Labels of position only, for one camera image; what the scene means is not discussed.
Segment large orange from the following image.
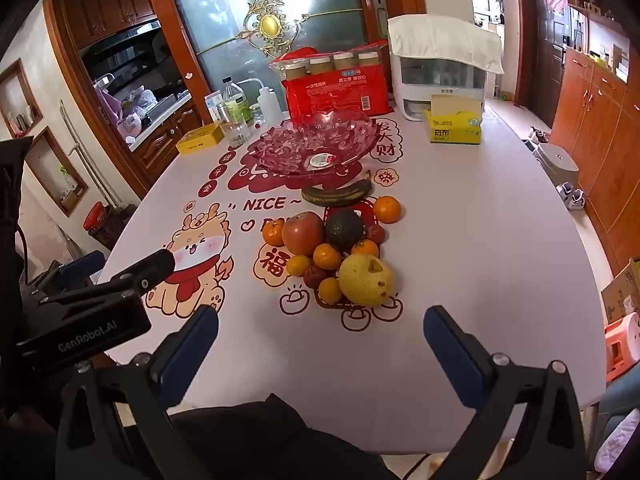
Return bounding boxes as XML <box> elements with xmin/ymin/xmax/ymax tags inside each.
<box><xmin>373</xmin><ymin>195</ymin><xmax>402</xmax><ymax>224</ymax></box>

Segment wooden lower kitchen cabinet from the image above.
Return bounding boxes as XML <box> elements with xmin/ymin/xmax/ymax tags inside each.
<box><xmin>129</xmin><ymin>102</ymin><xmax>211</xmax><ymax>171</ymax></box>

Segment pink glass fruit bowl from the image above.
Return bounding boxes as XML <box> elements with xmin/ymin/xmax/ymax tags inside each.
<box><xmin>247</xmin><ymin>110</ymin><xmax>379</xmax><ymax>177</ymax></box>

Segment red apple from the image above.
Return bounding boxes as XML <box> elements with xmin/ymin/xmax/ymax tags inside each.
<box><xmin>281</xmin><ymin>211</ymin><xmax>325</xmax><ymax>256</ymax></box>

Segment yellow-green apple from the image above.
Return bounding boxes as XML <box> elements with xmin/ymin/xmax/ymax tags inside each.
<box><xmin>338</xmin><ymin>252</ymin><xmax>394</xmax><ymax>307</ymax></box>

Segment open wooden shelf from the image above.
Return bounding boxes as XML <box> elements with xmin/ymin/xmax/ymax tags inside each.
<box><xmin>567</xmin><ymin>0</ymin><xmax>636</xmax><ymax>83</ymax></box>

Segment cardboard box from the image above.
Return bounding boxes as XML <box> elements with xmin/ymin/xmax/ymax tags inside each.
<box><xmin>600</xmin><ymin>258</ymin><xmax>640</xmax><ymax>326</ymax></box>

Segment clear bottle with green label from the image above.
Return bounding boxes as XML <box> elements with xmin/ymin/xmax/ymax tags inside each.
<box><xmin>222</xmin><ymin>76</ymin><xmax>249</xmax><ymax>126</ymax></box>

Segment overripe banana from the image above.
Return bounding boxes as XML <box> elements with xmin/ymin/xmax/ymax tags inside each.
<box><xmin>301</xmin><ymin>170</ymin><xmax>373</xmax><ymax>207</ymax></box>

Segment dark entrance door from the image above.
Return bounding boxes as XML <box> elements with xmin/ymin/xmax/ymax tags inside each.
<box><xmin>530</xmin><ymin>0</ymin><xmax>571</xmax><ymax>128</ymax></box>

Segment red paper cup pack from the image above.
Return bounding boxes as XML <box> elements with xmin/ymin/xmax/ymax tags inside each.
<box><xmin>272</xmin><ymin>47</ymin><xmax>393</xmax><ymax>116</ymax></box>

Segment flat yellow box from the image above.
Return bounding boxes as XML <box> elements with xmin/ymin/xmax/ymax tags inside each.
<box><xmin>175</xmin><ymin>122</ymin><xmax>225</xmax><ymax>155</ymax></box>

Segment white countertop appliance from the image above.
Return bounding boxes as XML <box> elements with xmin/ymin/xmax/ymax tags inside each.
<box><xmin>390</xmin><ymin>55</ymin><xmax>488</xmax><ymax>122</ymax></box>

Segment small white and blue box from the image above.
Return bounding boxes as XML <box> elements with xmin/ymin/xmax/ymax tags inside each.
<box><xmin>204</xmin><ymin>91</ymin><xmax>226</xmax><ymax>125</ymax></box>

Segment person's dark clothing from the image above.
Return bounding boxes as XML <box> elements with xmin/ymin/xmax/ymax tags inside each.
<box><xmin>167</xmin><ymin>393</ymin><xmax>401</xmax><ymax>480</ymax></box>

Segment white cloth cover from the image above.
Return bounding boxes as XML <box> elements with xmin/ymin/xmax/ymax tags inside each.
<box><xmin>387</xmin><ymin>14</ymin><xmax>506</xmax><ymax>75</ymax></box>

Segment yellow tissue box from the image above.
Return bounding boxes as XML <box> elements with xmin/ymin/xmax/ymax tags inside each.
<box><xmin>424</xmin><ymin>94</ymin><xmax>483</xmax><ymax>146</ymax></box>

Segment dark green avocado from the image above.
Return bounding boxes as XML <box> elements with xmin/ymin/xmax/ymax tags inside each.
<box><xmin>325</xmin><ymin>209</ymin><xmax>364</xmax><ymax>250</ymax></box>

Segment pair of white shoes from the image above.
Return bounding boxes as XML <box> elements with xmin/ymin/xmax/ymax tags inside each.
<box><xmin>556</xmin><ymin>182</ymin><xmax>586</xmax><ymax>211</ymax></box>

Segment blue chair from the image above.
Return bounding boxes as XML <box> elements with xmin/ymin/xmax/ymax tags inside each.
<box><xmin>595</xmin><ymin>370</ymin><xmax>640</xmax><ymax>476</ymax></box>

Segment wooden storage cabinet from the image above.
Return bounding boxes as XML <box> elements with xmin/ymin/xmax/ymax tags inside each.
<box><xmin>550</xmin><ymin>47</ymin><xmax>640</xmax><ymax>281</ymax></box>

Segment clear glass cups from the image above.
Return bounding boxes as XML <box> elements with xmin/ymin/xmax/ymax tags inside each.
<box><xmin>220</xmin><ymin>110</ymin><xmax>251</xmax><ymax>148</ymax></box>

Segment metal door handle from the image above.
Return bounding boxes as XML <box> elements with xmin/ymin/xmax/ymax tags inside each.
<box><xmin>371</xmin><ymin>0</ymin><xmax>389</xmax><ymax>38</ymax></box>

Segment grey round bin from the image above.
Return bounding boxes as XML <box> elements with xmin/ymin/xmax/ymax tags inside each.
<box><xmin>532</xmin><ymin>142</ymin><xmax>580</xmax><ymax>188</ymax></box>

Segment red lidded bucket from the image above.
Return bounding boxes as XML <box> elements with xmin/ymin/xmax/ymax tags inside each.
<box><xmin>82</xmin><ymin>201</ymin><xmax>126</xmax><ymax>251</ymax></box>

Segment white plastic bag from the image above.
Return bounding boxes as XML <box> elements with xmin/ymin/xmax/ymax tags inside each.
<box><xmin>127</xmin><ymin>87</ymin><xmax>157</xmax><ymax>111</ymax></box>

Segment white squeeze bottle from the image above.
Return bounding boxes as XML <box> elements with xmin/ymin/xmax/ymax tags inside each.
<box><xmin>235</xmin><ymin>78</ymin><xmax>279</xmax><ymax>128</ymax></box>

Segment wooden wall niche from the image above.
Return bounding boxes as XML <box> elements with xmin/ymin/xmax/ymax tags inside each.
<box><xmin>0</xmin><ymin>57</ymin><xmax>43</xmax><ymax>138</ymax></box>
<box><xmin>25</xmin><ymin>126</ymin><xmax>90</xmax><ymax>217</ymax></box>

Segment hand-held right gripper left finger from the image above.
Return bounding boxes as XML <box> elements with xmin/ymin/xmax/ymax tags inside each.
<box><xmin>56</xmin><ymin>305</ymin><xmax>220</xmax><ymax>480</ymax></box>

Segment black range hood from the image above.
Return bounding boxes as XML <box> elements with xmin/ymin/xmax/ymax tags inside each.
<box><xmin>80</xmin><ymin>17</ymin><xmax>176</xmax><ymax>91</ymax></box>

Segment wooden upper kitchen cabinets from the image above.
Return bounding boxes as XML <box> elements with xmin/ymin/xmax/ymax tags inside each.
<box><xmin>60</xmin><ymin>0</ymin><xmax>158</xmax><ymax>46</ymax></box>

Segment black cable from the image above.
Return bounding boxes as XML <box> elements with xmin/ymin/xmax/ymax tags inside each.
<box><xmin>400</xmin><ymin>452</ymin><xmax>436</xmax><ymax>480</ymax></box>
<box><xmin>15</xmin><ymin>230</ymin><xmax>28</xmax><ymax>286</ymax></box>

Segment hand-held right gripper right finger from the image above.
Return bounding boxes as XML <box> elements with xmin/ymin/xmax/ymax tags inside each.
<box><xmin>423</xmin><ymin>305</ymin><xmax>587</xmax><ymax>480</ymax></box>

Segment printed white tablecloth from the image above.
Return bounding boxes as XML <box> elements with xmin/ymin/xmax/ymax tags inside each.
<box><xmin>97</xmin><ymin>105</ymin><xmax>608</xmax><ymax>456</ymax></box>

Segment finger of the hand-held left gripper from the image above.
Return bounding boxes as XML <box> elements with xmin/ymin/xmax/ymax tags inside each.
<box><xmin>30</xmin><ymin>251</ymin><xmax>107</xmax><ymax>293</ymax></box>
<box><xmin>37</xmin><ymin>249</ymin><xmax>177</xmax><ymax>308</ymax></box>

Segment orange plastic stool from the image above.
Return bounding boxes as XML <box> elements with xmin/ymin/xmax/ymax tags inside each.
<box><xmin>602</xmin><ymin>311</ymin><xmax>640</xmax><ymax>383</ymax></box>

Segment gold door ornament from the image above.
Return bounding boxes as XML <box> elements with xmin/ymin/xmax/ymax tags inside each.
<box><xmin>242</xmin><ymin>0</ymin><xmax>296</xmax><ymax>56</ymax></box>

